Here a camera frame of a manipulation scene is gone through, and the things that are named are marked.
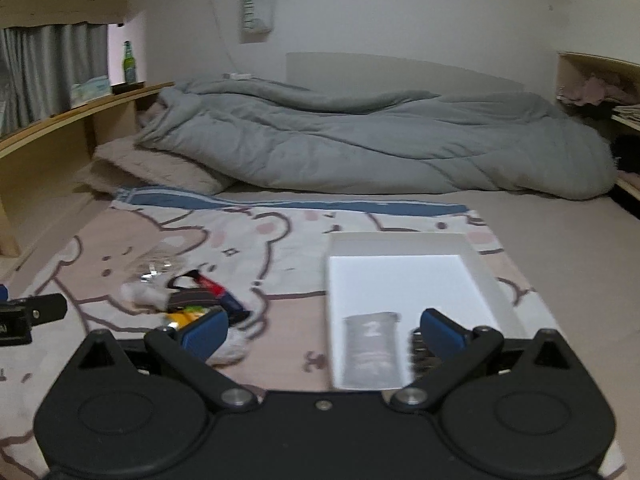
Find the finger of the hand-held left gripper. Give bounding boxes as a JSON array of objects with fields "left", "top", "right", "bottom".
[{"left": 0, "top": 284, "right": 69, "bottom": 323}]

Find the grey duvet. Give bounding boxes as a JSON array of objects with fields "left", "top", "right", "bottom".
[{"left": 135, "top": 76, "right": 618, "bottom": 200}]

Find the black hair clip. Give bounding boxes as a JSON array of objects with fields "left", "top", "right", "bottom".
[{"left": 408, "top": 328, "right": 441, "bottom": 377}]

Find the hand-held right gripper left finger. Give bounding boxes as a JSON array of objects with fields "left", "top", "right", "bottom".
[{"left": 67, "top": 307, "right": 262, "bottom": 414}]

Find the wooden bedside shelf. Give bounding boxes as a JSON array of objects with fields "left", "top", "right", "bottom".
[{"left": 0, "top": 80, "right": 176, "bottom": 260}]

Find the white cardboard box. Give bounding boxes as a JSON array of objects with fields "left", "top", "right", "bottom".
[{"left": 324, "top": 231, "right": 532, "bottom": 392}]

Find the clear plastic bag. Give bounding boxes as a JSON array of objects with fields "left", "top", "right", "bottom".
[{"left": 119, "top": 242, "right": 202, "bottom": 311}]

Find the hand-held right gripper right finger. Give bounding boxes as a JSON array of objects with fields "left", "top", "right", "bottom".
[{"left": 390, "top": 308, "right": 582, "bottom": 414}]

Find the grey foil packet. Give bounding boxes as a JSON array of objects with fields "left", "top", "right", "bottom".
[{"left": 342, "top": 311, "right": 417, "bottom": 391}]

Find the pink clothing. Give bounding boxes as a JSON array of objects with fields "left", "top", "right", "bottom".
[{"left": 556, "top": 74, "right": 638, "bottom": 107}]

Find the white headboard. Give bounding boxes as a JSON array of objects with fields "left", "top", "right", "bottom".
[{"left": 286, "top": 51, "right": 523, "bottom": 97}]

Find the grey curtain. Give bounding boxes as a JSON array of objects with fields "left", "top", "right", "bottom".
[{"left": 0, "top": 22, "right": 111, "bottom": 138}]

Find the beige quilted pillow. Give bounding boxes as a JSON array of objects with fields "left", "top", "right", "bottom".
[{"left": 89, "top": 140, "right": 236, "bottom": 197}]

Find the green glass bottle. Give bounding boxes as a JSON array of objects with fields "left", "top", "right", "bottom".
[{"left": 122, "top": 40, "right": 138, "bottom": 86}]

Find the wooden cubby shelf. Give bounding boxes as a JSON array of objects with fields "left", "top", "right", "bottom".
[{"left": 555, "top": 51, "right": 640, "bottom": 208}]

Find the white wall organizer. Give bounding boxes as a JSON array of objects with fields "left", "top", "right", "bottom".
[{"left": 241, "top": 0, "right": 276, "bottom": 43}]

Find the printed cartoon blanket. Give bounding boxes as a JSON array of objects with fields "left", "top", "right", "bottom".
[{"left": 0, "top": 185, "right": 626, "bottom": 480}]

